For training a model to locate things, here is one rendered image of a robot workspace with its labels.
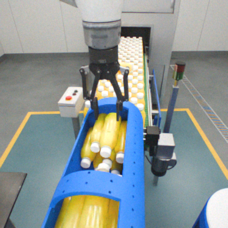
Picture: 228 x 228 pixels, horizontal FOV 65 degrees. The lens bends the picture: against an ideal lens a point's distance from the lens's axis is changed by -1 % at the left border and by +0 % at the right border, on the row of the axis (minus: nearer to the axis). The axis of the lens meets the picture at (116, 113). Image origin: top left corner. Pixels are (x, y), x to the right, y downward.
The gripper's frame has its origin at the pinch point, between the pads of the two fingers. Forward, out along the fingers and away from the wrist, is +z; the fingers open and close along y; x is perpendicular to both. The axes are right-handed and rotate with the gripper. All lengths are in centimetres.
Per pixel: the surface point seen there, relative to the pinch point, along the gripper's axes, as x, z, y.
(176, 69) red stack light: 62, 12, 33
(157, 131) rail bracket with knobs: 29.2, 33.5, 21.5
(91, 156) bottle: 2.4, 25.6, -8.2
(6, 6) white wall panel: 398, 13, -295
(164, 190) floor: 55, 134, 41
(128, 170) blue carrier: -12.8, 12.1, 7.6
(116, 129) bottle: 8.2, 15.1, 1.8
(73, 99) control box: 40, 23, -27
